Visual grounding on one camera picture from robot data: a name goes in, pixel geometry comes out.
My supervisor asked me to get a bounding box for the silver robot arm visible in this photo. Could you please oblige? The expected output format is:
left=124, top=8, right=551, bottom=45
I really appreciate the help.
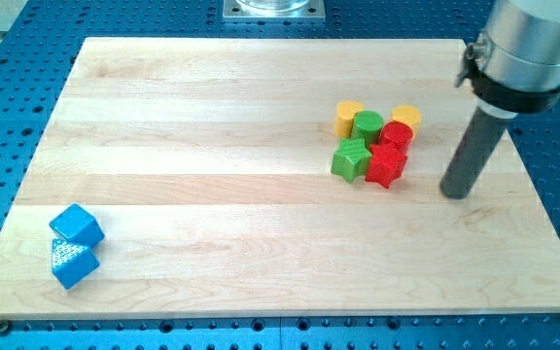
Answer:
left=456, top=0, right=560, bottom=120

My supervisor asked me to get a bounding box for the green star block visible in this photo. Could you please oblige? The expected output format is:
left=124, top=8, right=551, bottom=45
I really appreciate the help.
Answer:
left=331, top=138, right=372, bottom=183

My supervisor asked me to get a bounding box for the wooden board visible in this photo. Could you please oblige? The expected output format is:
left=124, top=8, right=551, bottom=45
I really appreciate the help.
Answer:
left=0, top=37, right=560, bottom=319

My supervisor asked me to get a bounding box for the yellow rounded block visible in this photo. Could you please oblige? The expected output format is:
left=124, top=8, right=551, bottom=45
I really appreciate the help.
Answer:
left=334, top=100, right=365, bottom=138

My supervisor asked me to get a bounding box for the green cylinder block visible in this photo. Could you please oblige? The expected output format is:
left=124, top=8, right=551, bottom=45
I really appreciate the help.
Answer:
left=350, top=110, right=384, bottom=149

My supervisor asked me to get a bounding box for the red star block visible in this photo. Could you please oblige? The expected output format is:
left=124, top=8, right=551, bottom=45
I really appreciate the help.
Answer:
left=366, top=143, right=407, bottom=189

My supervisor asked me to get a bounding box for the red cylinder block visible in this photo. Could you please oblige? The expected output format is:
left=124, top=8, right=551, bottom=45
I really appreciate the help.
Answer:
left=378, top=122, right=414, bottom=154

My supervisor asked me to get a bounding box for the yellow hexagon block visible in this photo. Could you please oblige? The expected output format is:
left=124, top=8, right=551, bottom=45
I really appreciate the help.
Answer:
left=390, top=104, right=422, bottom=139

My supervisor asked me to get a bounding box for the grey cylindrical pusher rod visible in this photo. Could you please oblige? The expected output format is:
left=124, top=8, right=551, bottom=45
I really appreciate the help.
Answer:
left=439, top=107, right=508, bottom=199

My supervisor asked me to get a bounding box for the blue cube block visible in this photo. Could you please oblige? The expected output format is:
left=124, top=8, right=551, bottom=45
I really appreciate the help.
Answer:
left=49, top=203, right=105, bottom=248

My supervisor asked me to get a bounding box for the blue triangle block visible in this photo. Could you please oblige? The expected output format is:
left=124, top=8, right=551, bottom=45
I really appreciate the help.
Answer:
left=51, top=238, right=100, bottom=290

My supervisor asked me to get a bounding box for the blue perforated table plate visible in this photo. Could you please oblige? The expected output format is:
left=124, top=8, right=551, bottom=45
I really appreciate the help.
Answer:
left=0, top=1, right=560, bottom=349

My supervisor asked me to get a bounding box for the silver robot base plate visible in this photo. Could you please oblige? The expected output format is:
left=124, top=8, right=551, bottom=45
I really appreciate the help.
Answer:
left=222, top=0, right=326, bottom=21

